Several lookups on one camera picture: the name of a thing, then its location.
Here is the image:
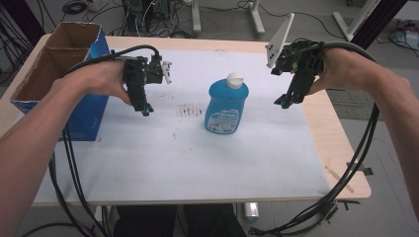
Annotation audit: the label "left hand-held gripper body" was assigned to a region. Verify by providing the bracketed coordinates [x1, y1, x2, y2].
[124, 53, 173, 112]

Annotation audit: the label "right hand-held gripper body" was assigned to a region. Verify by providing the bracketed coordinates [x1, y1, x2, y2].
[265, 12, 326, 84]

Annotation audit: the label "blue cardboard box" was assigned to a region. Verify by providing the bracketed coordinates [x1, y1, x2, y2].
[9, 21, 112, 143]

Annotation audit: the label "blue detergent bottle white cap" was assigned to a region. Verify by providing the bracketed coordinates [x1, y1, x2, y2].
[204, 72, 250, 135]

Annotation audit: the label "person's left hand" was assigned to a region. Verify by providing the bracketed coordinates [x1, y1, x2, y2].
[50, 60, 133, 107]

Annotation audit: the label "person's right hand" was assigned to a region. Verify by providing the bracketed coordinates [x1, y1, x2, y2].
[307, 48, 376, 97]

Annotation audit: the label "grey floor mat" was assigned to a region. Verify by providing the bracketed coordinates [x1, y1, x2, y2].
[325, 88, 380, 121]

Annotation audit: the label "black computer tower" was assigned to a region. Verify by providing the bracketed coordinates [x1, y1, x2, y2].
[121, 0, 173, 35]

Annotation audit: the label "white stand leg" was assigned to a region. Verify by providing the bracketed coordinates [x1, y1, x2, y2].
[247, 0, 267, 37]
[190, 0, 203, 34]

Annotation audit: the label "white stand base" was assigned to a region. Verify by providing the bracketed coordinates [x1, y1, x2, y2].
[332, 0, 381, 42]

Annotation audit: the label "white foam mat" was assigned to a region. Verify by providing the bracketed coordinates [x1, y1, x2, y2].
[33, 48, 332, 204]

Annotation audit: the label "person's legs in dark trousers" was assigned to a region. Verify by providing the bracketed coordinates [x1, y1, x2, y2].
[113, 203, 249, 237]

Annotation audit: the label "silver metal table leg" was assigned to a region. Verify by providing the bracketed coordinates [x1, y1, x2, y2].
[243, 201, 260, 222]

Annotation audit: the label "black metal post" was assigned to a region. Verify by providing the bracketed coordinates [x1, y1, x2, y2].
[350, 0, 410, 51]

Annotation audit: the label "black right gripper cable bundle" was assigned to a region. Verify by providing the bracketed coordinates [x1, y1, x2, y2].
[248, 40, 380, 237]

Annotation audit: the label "black gripper cable bundle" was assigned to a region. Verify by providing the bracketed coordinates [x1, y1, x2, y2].
[248, 40, 380, 237]
[48, 44, 161, 237]

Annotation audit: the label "coiled black cable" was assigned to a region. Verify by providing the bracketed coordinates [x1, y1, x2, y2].
[61, 0, 89, 15]

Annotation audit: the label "black left gripper cable bundle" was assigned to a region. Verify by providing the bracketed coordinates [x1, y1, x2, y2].
[48, 44, 161, 237]

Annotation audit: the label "blue cable pile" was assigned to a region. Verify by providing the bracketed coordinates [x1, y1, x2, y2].
[389, 27, 419, 51]

